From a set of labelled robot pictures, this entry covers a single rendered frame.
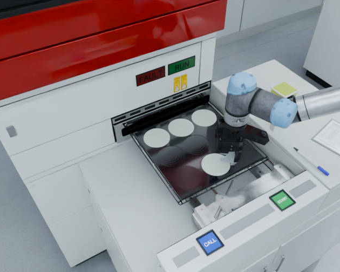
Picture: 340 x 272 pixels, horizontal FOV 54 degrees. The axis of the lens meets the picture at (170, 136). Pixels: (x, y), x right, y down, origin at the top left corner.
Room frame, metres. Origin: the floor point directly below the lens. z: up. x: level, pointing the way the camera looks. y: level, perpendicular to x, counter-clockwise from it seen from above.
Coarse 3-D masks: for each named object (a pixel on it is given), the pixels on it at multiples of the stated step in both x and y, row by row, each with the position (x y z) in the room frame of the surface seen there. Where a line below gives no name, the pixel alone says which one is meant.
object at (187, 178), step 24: (168, 120) 0.96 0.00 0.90; (192, 120) 0.96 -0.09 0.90; (216, 120) 0.95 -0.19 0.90; (144, 144) 0.83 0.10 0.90; (168, 144) 0.83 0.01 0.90; (192, 144) 0.83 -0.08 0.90; (216, 144) 0.83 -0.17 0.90; (168, 168) 0.72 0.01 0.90; (192, 168) 0.71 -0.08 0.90; (240, 168) 0.71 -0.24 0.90; (192, 192) 0.62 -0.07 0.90
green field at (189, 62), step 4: (184, 60) 1.05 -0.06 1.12; (188, 60) 1.06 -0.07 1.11; (192, 60) 1.06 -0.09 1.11; (172, 64) 1.02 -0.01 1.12; (176, 64) 1.03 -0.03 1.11; (180, 64) 1.04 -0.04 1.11; (184, 64) 1.05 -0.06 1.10; (188, 64) 1.06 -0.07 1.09; (192, 64) 1.07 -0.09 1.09; (172, 68) 1.02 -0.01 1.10; (176, 68) 1.03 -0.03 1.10; (180, 68) 1.04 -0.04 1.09; (184, 68) 1.05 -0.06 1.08; (172, 72) 1.02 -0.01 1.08
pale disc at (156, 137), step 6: (150, 132) 0.89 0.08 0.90; (156, 132) 0.89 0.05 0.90; (162, 132) 0.89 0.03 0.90; (144, 138) 0.86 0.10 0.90; (150, 138) 0.86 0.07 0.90; (156, 138) 0.86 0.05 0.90; (162, 138) 0.86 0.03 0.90; (168, 138) 0.86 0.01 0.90; (150, 144) 0.83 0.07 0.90; (156, 144) 0.83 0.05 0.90; (162, 144) 0.83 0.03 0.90
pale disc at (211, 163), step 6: (210, 156) 0.77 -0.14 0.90; (216, 156) 0.77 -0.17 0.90; (222, 156) 0.77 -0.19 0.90; (204, 162) 0.74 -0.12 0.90; (210, 162) 0.74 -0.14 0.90; (216, 162) 0.74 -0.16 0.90; (222, 162) 0.74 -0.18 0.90; (204, 168) 0.71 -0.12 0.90; (210, 168) 0.71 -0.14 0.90; (216, 168) 0.71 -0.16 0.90; (222, 168) 0.71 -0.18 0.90; (228, 168) 0.71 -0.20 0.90; (210, 174) 0.69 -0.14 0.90; (216, 174) 0.69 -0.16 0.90; (222, 174) 0.69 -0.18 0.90
